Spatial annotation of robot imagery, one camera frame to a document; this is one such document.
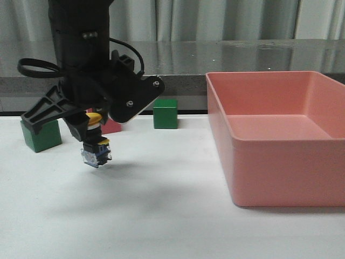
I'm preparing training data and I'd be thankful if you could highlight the pink plastic bin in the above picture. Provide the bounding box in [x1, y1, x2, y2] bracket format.
[206, 71, 344, 207]

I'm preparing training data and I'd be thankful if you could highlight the right green wooden cube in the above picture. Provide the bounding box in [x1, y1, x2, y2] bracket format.
[153, 99, 178, 129]

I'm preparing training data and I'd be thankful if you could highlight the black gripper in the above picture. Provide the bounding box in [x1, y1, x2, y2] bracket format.
[21, 50, 135, 142]

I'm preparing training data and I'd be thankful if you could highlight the grey-green curtain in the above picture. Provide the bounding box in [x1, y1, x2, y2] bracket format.
[1, 1, 344, 42]

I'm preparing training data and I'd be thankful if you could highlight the green wooden cube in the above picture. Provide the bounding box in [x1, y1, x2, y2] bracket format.
[153, 99, 178, 129]
[20, 120, 62, 153]

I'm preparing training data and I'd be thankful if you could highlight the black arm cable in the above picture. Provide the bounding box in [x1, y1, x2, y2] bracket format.
[17, 37, 146, 79]

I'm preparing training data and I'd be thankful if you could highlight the yellow push button switch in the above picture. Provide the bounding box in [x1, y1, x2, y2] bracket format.
[81, 112, 112, 168]

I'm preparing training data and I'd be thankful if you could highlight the left green wooden cube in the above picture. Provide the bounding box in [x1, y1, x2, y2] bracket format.
[20, 120, 62, 153]

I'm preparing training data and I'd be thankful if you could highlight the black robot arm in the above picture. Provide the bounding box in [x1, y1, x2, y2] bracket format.
[17, 1, 144, 145]

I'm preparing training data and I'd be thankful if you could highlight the pink wooden cube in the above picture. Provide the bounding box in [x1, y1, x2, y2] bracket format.
[86, 108, 122, 134]

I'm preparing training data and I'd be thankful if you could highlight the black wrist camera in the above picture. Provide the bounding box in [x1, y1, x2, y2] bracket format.
[107, 73, 165, 123]

